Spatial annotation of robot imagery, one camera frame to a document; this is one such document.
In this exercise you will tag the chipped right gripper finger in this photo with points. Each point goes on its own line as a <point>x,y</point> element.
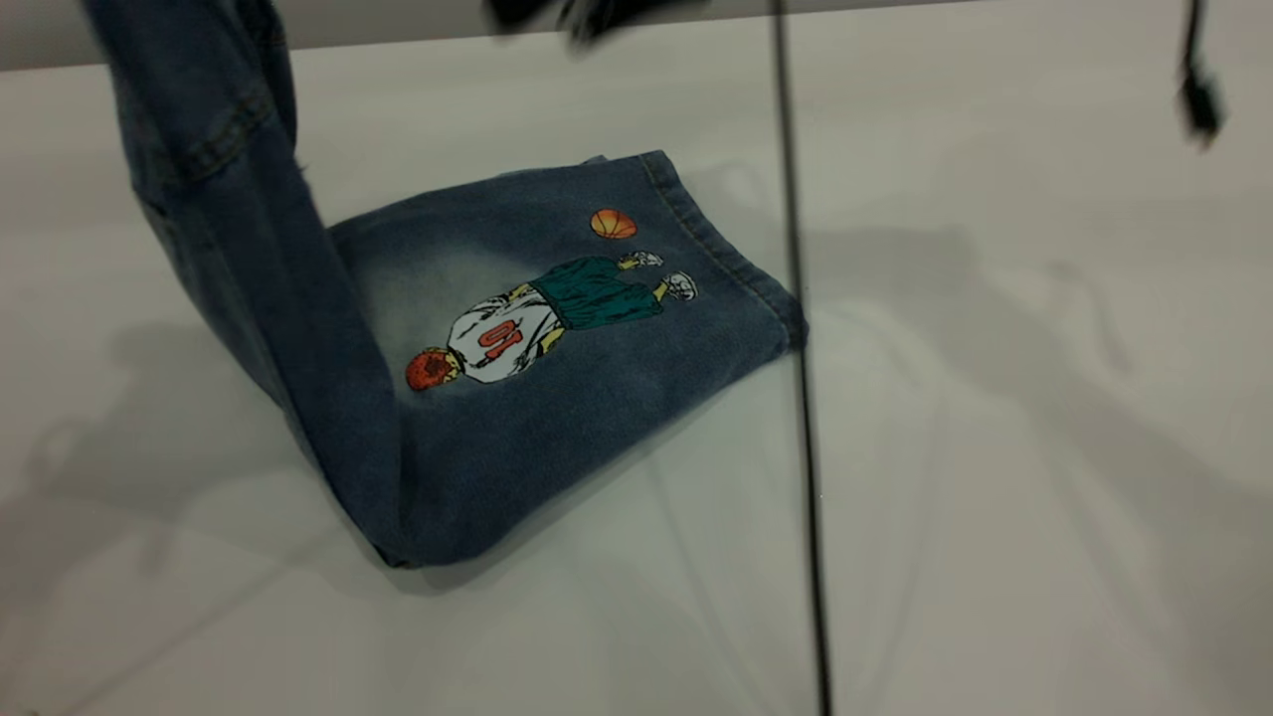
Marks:
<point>607,15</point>

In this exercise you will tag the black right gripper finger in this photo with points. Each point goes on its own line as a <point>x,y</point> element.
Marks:
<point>522,10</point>

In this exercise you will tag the blue denim pants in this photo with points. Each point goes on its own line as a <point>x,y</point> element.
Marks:
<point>497,447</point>

